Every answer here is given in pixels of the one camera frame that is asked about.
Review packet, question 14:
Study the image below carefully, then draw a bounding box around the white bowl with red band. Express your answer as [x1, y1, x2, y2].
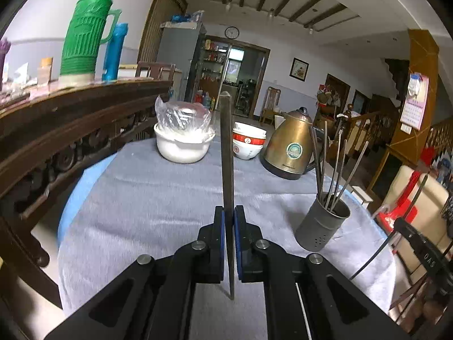
[232, 133, 267, 147]

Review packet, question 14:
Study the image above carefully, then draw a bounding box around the wooden stair railing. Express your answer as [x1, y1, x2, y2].
[333, 104, 400, 163]

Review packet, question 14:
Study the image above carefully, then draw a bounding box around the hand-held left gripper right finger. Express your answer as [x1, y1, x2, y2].
[233, 205, 413, 340]

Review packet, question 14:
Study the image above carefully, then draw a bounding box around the white ceramic pot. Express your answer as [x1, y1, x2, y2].
[154, 123, 216, 164]

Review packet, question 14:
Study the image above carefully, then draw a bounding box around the small orange box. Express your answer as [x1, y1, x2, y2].
[38, 58, 54, 84]

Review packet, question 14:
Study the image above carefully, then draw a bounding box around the grey refrigerator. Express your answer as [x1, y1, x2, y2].
[156, 21, 208, 104]

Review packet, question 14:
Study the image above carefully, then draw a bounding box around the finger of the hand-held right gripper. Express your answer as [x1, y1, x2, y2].
[394, 217, 439, 273]

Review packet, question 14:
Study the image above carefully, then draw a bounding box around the green thermos flask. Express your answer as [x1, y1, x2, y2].
[58, 0, 122, 86]

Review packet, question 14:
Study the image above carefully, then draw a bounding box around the blue thermos bottle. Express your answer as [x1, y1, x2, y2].
[102, 23, 129, 81]

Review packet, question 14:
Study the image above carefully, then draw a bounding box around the carved dark wooden sideboard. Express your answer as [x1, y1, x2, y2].
[0, 80, 174, 309]

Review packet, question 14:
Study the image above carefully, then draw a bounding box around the grey tablecloth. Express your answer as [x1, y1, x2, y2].
[57, 138, 400, 340]

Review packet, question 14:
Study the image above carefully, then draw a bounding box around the framed wall picture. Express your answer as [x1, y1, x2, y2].
[290, 58, 309, 79]

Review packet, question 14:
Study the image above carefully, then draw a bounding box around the blue table cover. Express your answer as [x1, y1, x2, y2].
[58, 154, 117, 241]

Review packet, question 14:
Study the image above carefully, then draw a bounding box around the grey metal utensil holder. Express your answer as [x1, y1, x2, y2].
[295, 192, 351, 252]

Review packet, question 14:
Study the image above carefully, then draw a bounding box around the wooden dining chair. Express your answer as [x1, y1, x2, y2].
[260, 86, 282, 124]

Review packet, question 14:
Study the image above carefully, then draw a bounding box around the dark wooden chair back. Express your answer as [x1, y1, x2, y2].
[134, 61, 176, 80]

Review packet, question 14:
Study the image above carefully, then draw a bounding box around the clear plastic bag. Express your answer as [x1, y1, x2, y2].
[155, 95, 212, 137]

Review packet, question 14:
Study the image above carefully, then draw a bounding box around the wall calendar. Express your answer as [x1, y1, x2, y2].
[400, 73, 430, 130]

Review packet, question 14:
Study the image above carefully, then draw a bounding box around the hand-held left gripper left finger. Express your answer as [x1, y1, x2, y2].
[44, 205, 226, 340]

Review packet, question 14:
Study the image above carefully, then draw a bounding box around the brass electric kettle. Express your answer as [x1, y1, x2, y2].
[260, 107, 328, 180]

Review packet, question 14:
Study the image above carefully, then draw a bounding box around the small white stool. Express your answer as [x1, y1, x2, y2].
[350, 186, 375, 206]

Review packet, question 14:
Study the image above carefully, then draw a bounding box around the beige chair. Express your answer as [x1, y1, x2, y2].
[371, 165, 453, 280]

